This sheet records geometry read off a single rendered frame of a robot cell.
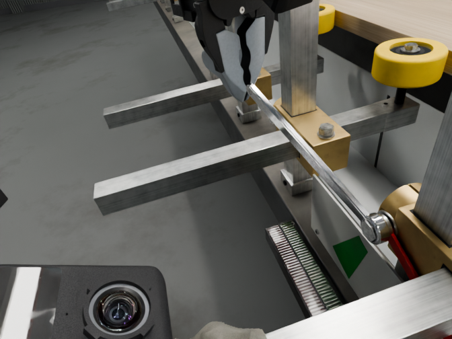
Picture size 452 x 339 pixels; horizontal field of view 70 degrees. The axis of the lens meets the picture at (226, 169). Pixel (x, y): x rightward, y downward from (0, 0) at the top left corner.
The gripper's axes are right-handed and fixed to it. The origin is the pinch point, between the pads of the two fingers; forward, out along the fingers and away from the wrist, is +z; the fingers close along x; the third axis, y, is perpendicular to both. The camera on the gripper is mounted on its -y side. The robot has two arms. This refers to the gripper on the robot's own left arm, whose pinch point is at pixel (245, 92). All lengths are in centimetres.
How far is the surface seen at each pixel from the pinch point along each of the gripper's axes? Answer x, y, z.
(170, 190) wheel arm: 11.9, 1.7, 8.9
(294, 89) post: -6.8, -1.1, 2.0
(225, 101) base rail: -18.0, 33.8, 20.1
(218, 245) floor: -14, 50, 90
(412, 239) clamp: 2.1, -22.1, 4.5
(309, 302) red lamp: 5.4, -15.2, 19.9
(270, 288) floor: -17, 22, 90
